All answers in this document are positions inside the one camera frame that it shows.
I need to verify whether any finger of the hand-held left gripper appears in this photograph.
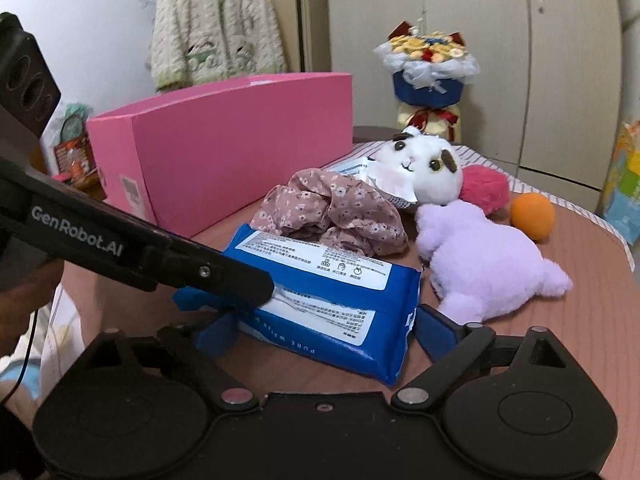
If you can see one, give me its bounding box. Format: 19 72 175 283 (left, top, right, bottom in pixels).
154 238 276 312

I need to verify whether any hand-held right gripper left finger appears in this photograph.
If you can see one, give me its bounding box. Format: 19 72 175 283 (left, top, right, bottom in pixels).
89 314 261 412

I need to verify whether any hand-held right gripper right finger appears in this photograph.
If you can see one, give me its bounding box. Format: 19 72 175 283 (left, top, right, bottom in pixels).
392 304 577 412

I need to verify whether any blue wet wipes pack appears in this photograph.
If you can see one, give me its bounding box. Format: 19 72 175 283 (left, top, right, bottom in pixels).
172 223 422 387

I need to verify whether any pink cardboard box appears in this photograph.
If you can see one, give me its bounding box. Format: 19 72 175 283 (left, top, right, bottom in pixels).
86 72 355 238

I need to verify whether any pink fluffy heart plush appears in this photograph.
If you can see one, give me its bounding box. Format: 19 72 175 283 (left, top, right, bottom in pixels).
459 164 511 218

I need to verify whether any small white printed packet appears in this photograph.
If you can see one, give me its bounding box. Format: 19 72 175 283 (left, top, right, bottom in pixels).
327 156 418 211

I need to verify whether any orange snack packet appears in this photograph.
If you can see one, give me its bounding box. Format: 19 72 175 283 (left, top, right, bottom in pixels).
54 137 97 184

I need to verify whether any purple plush toy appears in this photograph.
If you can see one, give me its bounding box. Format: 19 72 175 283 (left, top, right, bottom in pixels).
415 200 573 323

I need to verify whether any green patterned bag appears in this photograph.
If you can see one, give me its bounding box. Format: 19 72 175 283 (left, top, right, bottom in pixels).
62 101 97 122

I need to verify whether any pink floral cloth scrunchie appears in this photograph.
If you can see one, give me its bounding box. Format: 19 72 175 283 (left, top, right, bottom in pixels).
250 168 408 256

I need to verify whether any orange ball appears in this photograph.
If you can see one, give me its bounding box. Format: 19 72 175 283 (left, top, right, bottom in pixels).
510 192 557 242

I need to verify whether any white brown plush cat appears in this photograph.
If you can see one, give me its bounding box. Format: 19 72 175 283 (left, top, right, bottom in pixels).
372 127 463 211

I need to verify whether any striped white cloth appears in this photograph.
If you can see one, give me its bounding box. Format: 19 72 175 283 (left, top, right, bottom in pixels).
320 140 626 246

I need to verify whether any colourful paper bag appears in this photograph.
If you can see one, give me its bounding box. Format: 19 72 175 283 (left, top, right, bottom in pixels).
602 120 640 246

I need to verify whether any cream green knitted cardigan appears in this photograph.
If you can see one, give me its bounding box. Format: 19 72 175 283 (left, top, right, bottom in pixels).
150 0 288 92

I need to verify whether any flower bouquet in blue wrap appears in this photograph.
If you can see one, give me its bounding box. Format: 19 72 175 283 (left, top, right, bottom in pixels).
372 20 481 143

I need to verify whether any beige wardrobe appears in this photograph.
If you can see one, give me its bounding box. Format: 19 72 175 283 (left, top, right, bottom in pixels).
320 0 621 191

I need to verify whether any black cable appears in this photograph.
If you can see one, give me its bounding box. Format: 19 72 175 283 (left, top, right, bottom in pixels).
0 310 42 403

